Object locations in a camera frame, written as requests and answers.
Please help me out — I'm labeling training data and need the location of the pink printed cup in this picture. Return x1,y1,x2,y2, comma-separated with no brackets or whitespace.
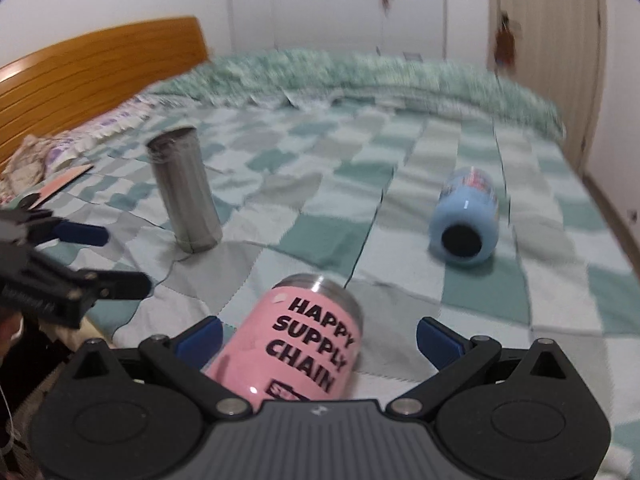
205,273,363,410

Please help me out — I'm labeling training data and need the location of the light blue cup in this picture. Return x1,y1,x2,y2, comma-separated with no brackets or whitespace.
428,167,499,266

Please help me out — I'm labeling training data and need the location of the pink flat card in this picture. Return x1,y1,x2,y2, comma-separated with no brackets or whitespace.
20,164,93,209

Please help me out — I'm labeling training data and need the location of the cream crumpled cloth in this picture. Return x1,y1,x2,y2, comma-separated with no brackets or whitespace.
1,134,52,203

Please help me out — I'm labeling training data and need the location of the purple floral pillow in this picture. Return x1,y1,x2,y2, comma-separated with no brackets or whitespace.
43,96,154,177

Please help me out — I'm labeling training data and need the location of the stainless steel tumbler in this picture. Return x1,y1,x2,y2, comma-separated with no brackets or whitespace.
146,127,222,254

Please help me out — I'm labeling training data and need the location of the wooden headboard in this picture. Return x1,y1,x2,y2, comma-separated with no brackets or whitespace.
1,16,208,166

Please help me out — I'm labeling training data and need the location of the checkered green bed sheet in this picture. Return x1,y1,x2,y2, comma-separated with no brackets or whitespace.
43,101,639,479

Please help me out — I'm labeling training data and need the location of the green floral duvet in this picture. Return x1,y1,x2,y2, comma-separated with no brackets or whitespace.
144,49,566,143

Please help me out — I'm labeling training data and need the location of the brown plush door hanger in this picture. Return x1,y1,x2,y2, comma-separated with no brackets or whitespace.
494,11,521,74

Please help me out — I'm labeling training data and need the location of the white wardrobe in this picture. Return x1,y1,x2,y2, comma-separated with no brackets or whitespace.
228,0,489,66

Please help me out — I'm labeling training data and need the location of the beige wooden door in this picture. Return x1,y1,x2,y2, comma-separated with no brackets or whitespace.
489,0,606,174

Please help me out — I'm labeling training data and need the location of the wall power socket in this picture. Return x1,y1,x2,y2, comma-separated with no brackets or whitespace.
627,208,639,226

